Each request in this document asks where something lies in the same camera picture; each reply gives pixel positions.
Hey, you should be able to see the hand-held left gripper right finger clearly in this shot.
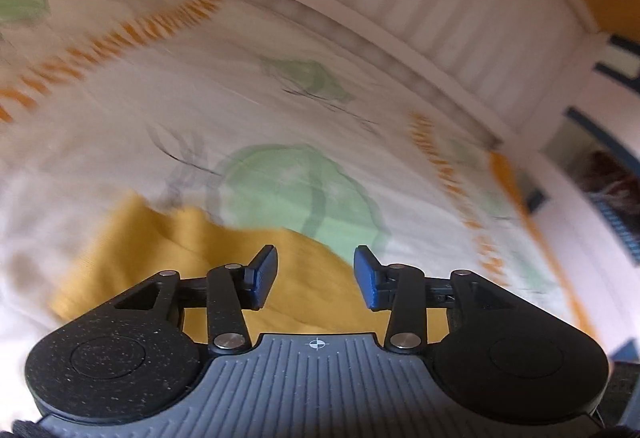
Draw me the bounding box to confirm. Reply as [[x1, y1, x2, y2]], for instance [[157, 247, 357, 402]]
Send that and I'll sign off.
[[353, 245, 526, 355]]

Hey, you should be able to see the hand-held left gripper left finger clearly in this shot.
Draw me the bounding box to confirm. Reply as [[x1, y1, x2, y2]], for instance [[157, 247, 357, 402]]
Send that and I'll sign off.
[[107, 244, 279, 355]]

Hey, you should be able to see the yellow cloth garment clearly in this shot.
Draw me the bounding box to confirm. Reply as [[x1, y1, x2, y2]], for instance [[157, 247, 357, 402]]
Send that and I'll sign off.
[[47, 192, 451, 349]]

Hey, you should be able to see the white printed bed cover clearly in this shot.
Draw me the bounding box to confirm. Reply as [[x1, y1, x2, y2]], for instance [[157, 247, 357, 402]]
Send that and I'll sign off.
[[0, 0, 596, 419]]

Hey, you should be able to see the white shelf unit blue trim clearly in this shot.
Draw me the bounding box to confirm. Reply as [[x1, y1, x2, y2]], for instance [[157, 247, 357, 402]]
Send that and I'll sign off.
[[520, 30, 640, 369]]

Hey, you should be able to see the dark brown cloth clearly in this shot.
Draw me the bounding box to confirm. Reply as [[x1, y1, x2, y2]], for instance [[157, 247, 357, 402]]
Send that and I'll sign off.
[[582, 149, 640, 209]]

